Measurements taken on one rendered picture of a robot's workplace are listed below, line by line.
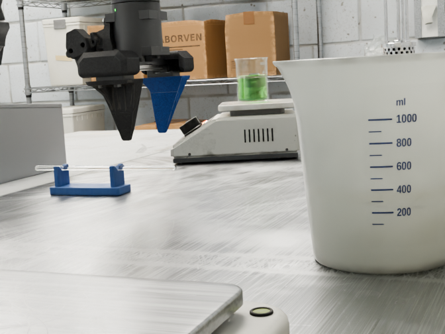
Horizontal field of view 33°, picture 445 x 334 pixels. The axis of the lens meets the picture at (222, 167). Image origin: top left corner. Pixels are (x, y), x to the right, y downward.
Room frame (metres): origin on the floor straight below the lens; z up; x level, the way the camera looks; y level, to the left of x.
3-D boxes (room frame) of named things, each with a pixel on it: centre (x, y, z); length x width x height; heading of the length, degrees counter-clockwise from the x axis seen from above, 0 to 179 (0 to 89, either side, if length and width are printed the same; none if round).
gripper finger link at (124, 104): (0.85, 0.11, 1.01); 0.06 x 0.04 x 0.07; 68
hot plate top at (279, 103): (1.22, -0.06, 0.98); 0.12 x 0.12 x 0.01; 86
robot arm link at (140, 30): (0.91, 0.09, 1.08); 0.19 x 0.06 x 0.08; 158
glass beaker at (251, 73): (1.21, -0.06, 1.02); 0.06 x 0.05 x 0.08; 17
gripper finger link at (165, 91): (0.96, 0.07, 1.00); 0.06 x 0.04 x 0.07; 68
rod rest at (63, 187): (0.94, 0.17, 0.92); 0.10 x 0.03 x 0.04; 68
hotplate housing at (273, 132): (1.22, -0.04, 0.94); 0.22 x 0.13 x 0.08; 86
